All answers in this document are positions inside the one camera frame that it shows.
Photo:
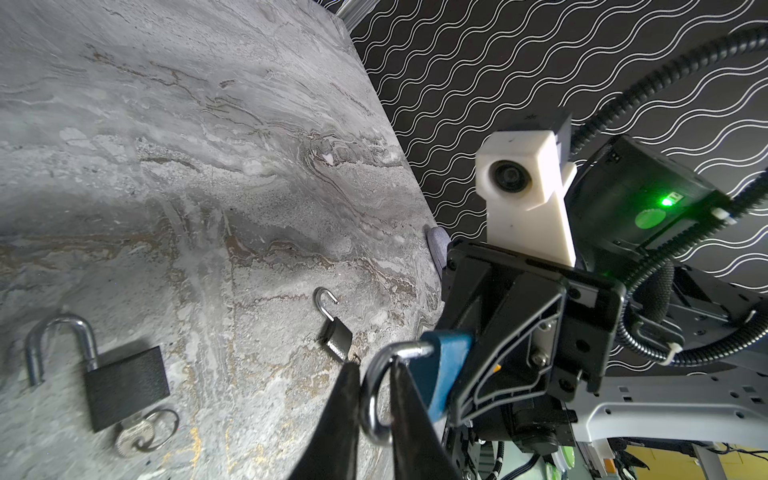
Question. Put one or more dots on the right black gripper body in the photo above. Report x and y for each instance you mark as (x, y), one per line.
(539, 331)

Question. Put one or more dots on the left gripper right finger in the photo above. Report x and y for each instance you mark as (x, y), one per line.
(418, 454)

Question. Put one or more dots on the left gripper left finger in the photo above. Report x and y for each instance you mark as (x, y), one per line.
(333, 448)

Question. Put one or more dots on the blue padlock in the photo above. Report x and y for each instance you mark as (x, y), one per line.
(434, 362)

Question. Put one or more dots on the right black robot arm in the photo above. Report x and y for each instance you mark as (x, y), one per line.
(627, 346)

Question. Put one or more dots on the black padlock right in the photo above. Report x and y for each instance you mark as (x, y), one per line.
(336, 337)

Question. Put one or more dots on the black padlock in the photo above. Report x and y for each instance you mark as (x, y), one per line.
(336, 337)
(124, 394)

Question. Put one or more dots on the black padlock top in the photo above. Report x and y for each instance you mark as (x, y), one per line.
(124, 394)

